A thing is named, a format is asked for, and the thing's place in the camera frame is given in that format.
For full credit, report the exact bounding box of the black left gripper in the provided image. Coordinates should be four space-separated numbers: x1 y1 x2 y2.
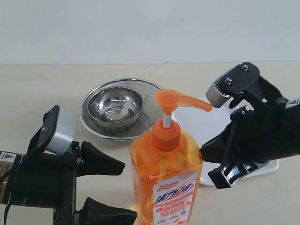
10 105 137 225

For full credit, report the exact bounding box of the orange dish soap pump bottle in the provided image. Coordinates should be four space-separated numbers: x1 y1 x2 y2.
129 89 212 225

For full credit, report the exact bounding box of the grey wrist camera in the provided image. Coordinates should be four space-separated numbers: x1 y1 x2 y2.
45 106 75 155
205 62 261 108

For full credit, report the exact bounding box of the steel mesh strainer basket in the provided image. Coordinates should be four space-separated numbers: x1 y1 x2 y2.
80 78 163 145

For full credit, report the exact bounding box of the small stainless steel bowl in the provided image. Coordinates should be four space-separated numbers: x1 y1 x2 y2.
88 86 143 129

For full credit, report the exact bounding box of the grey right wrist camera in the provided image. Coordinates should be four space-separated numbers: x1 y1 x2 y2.
205 62 261 108

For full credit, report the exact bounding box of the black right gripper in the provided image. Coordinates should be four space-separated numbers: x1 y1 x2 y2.
200 77 300 189

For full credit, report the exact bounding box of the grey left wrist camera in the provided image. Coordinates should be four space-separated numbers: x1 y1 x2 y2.
45 106 75 155

